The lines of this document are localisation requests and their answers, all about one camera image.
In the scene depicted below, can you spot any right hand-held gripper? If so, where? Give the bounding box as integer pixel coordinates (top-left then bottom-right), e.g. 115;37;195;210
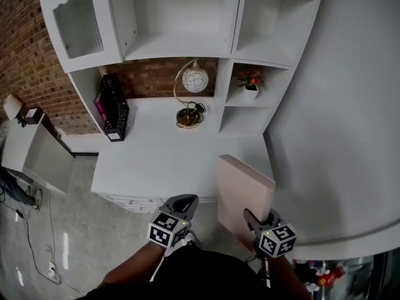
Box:
242;208;298;259

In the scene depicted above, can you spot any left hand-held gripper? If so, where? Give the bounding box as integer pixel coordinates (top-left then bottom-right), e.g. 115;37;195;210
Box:
147;194;199;249

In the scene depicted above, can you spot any pink folder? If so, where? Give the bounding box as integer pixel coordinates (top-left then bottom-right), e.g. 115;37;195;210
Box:
217;154;276;253

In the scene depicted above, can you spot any white desk with hutch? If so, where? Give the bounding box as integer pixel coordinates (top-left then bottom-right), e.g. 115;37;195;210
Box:
36;0;326;134

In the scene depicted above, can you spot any person's right forearm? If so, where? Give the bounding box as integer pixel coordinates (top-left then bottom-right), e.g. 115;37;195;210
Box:
268;254;310;300

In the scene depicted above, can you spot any person's left forearm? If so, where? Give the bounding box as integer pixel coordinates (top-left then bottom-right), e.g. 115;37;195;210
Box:
99;241;165;289

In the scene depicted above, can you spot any white drawer with knob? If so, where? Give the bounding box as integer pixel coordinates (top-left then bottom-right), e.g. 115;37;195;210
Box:
106;194;159;206
124;203;156;214

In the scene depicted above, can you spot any gold globe desk lamp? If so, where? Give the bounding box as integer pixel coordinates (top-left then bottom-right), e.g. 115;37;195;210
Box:
173;58;209;130

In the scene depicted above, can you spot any person's left white shoe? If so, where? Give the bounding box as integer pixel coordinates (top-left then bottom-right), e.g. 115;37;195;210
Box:
164;231;198;258

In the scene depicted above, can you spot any person's black shirt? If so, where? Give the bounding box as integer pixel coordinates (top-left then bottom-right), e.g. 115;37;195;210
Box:
73;245;301;300

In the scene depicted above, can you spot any red packet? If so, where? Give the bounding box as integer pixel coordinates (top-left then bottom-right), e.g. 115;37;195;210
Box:
317;267;343;287

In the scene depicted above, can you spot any black perforated file holder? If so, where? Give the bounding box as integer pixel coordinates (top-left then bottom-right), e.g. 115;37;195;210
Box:
100;72;129;143

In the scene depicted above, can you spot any magenta book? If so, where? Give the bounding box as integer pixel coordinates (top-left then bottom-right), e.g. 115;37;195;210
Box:
93;92;109;126

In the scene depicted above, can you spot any black glass cabinet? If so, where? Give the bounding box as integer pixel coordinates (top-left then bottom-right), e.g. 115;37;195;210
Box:
343;248;400;300

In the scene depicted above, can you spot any red potted flower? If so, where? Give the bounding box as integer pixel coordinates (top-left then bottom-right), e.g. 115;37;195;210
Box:
237;70;265;101

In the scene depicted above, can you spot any white side table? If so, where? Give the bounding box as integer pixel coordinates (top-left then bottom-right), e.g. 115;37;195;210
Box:
1;112;76;195

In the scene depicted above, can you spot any brown box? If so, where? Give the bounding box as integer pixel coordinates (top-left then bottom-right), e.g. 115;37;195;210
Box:
24;107;44;125

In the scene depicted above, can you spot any white shade table lamp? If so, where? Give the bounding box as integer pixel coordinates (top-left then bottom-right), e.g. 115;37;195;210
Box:
2;94;28;128

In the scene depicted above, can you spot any ribbed glass cabinet door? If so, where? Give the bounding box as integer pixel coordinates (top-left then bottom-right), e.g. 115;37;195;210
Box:
37;0;123;73

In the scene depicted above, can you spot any black lamp cord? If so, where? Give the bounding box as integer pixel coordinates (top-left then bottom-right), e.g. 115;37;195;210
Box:
176;101;207;128

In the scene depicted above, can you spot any long black floor cable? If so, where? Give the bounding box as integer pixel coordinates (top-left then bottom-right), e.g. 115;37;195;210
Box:
15;209;62;286

